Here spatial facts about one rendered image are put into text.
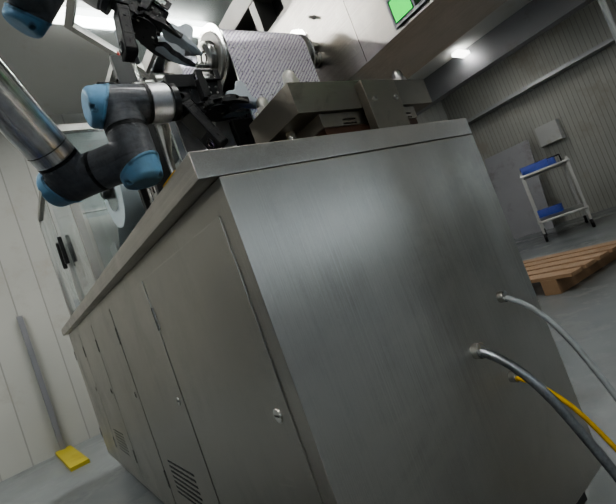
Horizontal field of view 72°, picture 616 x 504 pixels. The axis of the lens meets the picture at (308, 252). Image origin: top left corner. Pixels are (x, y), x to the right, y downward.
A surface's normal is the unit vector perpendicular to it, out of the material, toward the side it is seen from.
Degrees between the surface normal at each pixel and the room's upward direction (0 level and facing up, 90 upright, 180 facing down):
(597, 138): 90
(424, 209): 90
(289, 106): 90
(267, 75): 90
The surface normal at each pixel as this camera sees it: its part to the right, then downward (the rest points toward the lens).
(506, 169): -0.80, 0.04
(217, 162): 0.54, -0.24
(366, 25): -0.77, 0.25
